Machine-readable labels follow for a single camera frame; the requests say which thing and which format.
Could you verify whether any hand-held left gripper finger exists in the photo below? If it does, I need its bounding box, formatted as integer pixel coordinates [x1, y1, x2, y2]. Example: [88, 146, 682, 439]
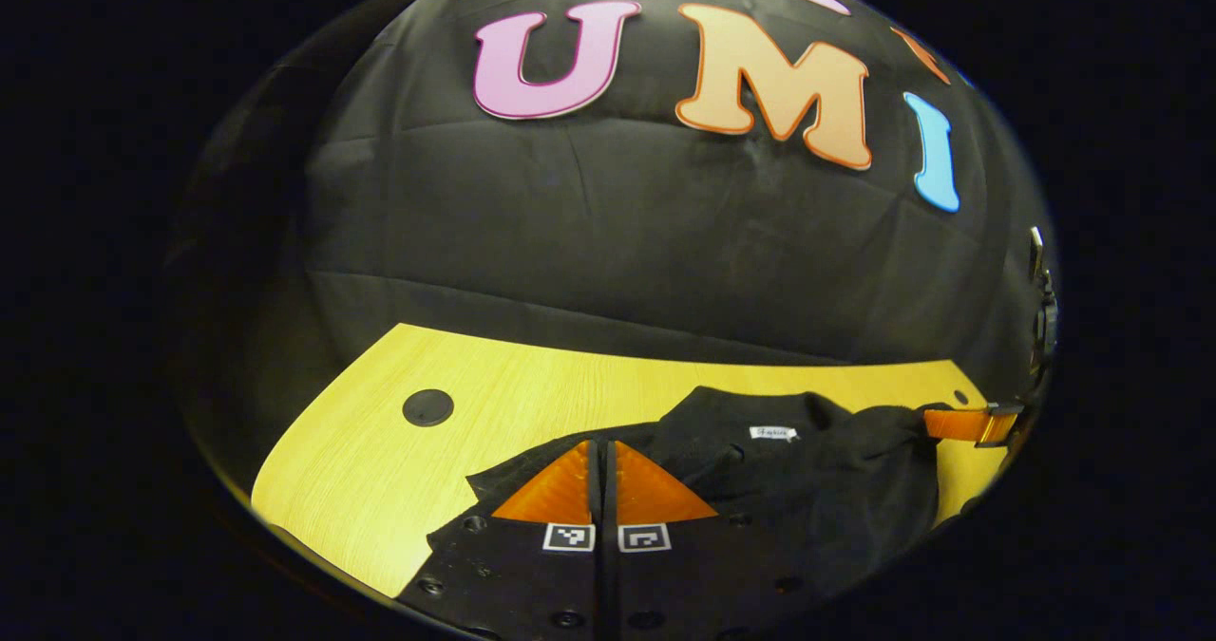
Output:
[394, 439, 603, 641]
[604, 439, 837, 641]

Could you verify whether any black buttoned garment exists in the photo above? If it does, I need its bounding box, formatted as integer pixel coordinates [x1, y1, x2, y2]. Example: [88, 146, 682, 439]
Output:
[465, 386, 953, 604]

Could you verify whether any black backdrop cloth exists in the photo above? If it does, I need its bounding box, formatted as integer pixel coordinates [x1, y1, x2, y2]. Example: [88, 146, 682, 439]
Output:
[166, 0, 1057, 452]

